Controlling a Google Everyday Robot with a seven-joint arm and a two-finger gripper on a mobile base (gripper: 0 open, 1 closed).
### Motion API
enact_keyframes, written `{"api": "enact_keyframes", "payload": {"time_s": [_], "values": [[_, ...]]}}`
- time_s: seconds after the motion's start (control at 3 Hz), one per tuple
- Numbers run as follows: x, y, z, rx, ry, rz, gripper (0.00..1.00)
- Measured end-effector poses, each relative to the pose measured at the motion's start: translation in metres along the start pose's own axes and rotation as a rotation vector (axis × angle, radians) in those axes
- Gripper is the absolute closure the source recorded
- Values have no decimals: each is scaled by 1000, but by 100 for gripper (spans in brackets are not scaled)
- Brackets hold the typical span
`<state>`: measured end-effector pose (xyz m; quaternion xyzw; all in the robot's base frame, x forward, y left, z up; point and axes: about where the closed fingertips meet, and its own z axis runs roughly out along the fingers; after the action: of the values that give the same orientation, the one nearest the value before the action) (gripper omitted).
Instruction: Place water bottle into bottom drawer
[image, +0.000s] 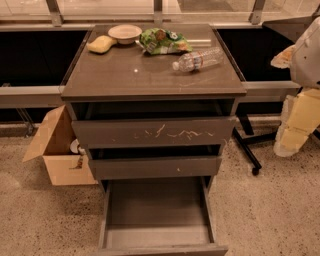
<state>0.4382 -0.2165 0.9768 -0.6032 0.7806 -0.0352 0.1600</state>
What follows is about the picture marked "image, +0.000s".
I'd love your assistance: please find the green chip bag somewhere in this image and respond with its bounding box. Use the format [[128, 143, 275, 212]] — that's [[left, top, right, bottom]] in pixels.
[[139, 28, 192, 55]]

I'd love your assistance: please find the white bowl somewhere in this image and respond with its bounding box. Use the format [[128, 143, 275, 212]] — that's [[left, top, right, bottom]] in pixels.
[[108, 24, 142, 45]]

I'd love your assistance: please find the grey open bottom drawer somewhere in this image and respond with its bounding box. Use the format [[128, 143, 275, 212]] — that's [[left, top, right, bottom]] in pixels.
[[92, 177, 228, 256]]

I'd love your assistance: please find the grey drawer cabinet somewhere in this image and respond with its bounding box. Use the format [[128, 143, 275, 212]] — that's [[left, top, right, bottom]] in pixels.
[[60, 22, 248, 256]]

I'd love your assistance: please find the grey top drawer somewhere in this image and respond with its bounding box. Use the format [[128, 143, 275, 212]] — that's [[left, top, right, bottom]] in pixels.
[[72, 117, 235, 149]]

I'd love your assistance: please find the black stand with wheels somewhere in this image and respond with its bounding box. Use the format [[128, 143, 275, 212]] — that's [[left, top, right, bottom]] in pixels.
[[232, 115, 320, 176]]

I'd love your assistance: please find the open cardboard box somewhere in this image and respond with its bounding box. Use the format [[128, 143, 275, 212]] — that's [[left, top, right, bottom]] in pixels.
[[23, 106, 96, 186]]

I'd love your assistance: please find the grey middle drawer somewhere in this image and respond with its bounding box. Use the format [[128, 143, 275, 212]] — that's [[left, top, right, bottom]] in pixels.
[[89, 156, 222, 180]]

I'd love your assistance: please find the clear plastic water bottle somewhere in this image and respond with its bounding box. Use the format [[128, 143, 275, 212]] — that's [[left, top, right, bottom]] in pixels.
[[172, 47, 224, 72]]

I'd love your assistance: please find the yellow sponge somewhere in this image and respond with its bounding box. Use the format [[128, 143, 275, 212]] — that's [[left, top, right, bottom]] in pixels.
[[86, 35, 117, 54]]

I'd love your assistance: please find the metal window railing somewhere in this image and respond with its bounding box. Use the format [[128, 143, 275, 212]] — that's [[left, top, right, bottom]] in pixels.
[[0, 0, 320, 108]]

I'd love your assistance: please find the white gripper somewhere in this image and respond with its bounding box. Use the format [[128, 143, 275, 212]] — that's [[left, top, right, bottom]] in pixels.
[[271, 17, 320, 157]]

